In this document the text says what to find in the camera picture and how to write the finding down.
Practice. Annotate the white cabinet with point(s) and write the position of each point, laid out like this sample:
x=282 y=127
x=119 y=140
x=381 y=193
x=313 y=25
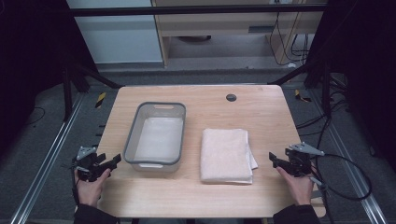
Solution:
x=118 y=34

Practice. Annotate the folded pale pink towel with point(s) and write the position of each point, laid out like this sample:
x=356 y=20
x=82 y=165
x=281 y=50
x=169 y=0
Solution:
x=225 y=155

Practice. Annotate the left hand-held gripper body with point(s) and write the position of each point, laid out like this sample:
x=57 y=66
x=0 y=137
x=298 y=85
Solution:
x=88 y=165

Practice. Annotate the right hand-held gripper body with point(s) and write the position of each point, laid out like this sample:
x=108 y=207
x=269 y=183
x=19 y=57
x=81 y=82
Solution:
x=300 y=161

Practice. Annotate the person's left hand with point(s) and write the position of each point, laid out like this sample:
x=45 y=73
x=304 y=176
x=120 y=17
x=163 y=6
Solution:
x=90 y=189

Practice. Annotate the yellow black striped tape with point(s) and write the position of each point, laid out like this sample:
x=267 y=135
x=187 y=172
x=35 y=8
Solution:
x=300 y=96
x=100 y=100

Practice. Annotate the black horizontal frame bar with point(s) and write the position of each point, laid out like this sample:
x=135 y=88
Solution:
x=186 y=10

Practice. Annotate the black metal stand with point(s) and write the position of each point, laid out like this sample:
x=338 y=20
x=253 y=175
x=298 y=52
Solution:
x=77 y=77
x=317 y=74

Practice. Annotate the round grey table grommet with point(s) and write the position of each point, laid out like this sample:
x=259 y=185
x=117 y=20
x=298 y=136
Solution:
x=231 y=97

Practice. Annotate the aluminium floor rail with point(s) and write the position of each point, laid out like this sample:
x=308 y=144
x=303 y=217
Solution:
x=46 y=161
x=351 y=161

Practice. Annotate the grey plastic basin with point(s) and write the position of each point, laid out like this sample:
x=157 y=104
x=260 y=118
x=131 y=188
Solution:
x=158 y=140

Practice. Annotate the light wooden desk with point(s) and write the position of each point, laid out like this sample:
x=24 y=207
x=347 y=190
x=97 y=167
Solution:
x=218 y=23

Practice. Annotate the person's right hand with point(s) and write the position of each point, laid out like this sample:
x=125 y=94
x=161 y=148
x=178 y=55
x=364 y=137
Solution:
x=297 y=188

